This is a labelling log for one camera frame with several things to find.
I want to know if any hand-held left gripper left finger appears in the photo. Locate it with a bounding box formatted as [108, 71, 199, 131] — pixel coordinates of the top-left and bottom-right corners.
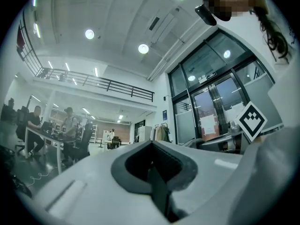
[110, 140, 153, 195]

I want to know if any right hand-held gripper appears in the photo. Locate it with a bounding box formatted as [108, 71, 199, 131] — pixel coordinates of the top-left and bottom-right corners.
[182, 101, 268, 153]

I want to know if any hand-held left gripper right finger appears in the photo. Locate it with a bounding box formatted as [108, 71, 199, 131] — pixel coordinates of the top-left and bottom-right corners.
[152, 140, 199, 192]

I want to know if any white paper notice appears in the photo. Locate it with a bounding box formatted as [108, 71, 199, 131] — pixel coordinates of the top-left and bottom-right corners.
[201, 116, 216, 136]

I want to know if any clothes rack with garments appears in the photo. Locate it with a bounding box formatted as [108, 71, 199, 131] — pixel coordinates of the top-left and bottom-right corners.
[152, 123, 173, 143]

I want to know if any white cabinet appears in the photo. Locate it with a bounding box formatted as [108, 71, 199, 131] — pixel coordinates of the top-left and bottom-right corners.
[137, 125, 153, 143]

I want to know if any white desk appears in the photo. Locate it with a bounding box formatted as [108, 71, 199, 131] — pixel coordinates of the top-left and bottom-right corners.
[24, 125, 65, 175]

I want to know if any black-framed glass entrance door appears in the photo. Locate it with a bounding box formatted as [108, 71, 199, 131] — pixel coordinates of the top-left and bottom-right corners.
[167, 30, 284, 145]

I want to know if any black balcony railing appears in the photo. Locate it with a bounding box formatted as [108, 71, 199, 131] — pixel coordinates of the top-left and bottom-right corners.
[16, 10, 155, 103]

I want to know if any person's white shirt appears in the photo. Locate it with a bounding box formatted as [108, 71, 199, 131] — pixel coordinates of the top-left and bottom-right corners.
[217, 6, 300, 131]

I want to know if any group of strip ceiling lights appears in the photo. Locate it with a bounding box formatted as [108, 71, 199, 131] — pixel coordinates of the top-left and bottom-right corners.
[30, 60, 125, 124]

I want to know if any black equipment stack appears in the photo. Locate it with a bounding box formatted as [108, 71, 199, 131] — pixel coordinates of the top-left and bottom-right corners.
[0, 98, 15, 121]

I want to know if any white ceiling air conditioner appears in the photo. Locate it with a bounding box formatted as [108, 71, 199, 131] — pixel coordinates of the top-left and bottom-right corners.
[149, 7, 181, 46]

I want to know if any red banner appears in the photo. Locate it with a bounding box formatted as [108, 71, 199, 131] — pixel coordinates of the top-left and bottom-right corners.
[16, 25, 26, 49]

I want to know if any white floor cable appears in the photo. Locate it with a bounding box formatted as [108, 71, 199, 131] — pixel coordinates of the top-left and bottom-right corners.
[29, 171, 51, 187]

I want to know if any tangle of black cables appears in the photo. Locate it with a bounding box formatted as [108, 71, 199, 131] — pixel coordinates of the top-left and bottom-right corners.
[0, 145, 33, 199]

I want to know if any black head-mounted camera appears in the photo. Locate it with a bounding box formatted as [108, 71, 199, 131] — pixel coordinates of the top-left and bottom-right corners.
[195, 5, 218, 26]

